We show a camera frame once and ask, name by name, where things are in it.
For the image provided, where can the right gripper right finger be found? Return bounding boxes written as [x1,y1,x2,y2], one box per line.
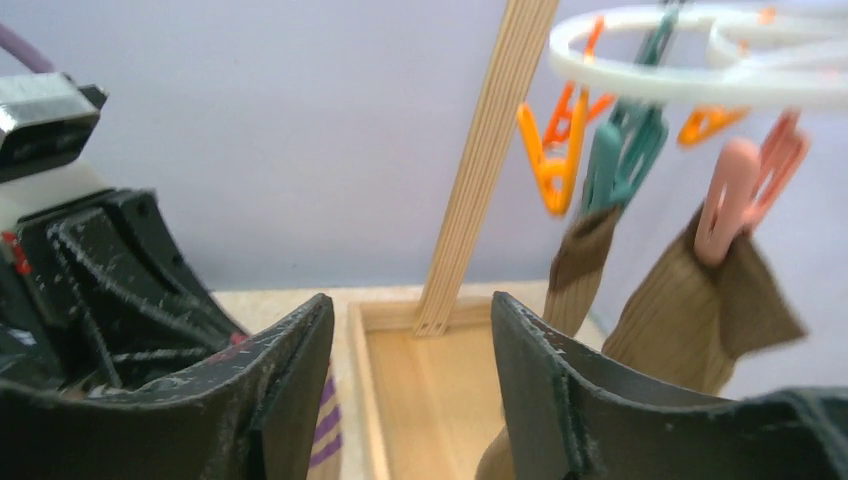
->
[491,292,847,480]

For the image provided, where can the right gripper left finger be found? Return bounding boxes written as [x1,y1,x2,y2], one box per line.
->
[1,294,334,479]

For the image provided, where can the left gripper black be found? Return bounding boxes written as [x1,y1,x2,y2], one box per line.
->
[1,189,247,392]

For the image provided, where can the purple striped sock maroon cuff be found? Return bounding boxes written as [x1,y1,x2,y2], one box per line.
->
[306,364,343,480]

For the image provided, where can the brown sock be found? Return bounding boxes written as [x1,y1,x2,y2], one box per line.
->
[542,206,623,338]
[602,213,806,395]

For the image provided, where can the peach clothespin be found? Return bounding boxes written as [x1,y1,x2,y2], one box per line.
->
[694,109,811,266]

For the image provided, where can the white round clip hanger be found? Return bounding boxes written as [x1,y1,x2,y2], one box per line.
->
[548,2,847,110]

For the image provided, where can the wooden clothes rack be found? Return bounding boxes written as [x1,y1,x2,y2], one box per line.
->
[347,1,557,479]

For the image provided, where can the orange clothespin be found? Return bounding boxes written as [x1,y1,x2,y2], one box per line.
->
[516,16,617,218]
[677,106,750,148]

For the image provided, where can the teal clothespin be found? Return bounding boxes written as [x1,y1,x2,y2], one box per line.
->
[580,6,684,217]

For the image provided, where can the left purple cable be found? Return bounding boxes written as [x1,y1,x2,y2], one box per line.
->
[0,23,58,75]

